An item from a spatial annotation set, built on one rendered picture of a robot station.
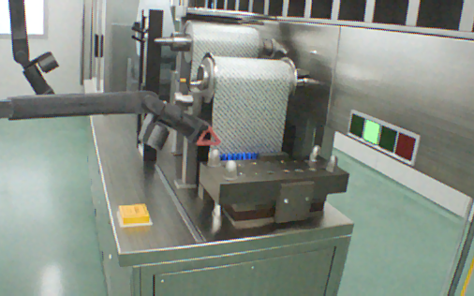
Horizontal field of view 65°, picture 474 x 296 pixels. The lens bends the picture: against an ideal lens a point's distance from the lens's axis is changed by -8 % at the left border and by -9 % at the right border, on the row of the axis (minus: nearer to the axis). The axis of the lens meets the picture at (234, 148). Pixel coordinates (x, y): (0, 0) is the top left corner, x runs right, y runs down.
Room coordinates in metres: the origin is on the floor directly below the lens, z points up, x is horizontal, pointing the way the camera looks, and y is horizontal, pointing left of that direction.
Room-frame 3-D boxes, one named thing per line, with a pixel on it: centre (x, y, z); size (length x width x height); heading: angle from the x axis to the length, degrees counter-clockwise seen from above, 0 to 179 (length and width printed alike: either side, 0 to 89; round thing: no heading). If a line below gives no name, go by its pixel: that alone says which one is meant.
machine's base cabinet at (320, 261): (2.05, 0.43, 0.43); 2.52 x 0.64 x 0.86; 24
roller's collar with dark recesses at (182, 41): (1.38, 0.22, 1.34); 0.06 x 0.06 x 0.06; 24
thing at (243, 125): (1.16, -0.04, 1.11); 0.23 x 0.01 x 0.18; 114
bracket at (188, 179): (1.18, 0.15, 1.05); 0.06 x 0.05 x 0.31; 114
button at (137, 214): (0.92, 0.25, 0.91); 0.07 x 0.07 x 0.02; 24
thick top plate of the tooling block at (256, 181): (1.06, -0.12, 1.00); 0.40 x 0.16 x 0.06; 114
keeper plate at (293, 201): (0.99, -0.17, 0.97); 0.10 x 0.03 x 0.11; 114
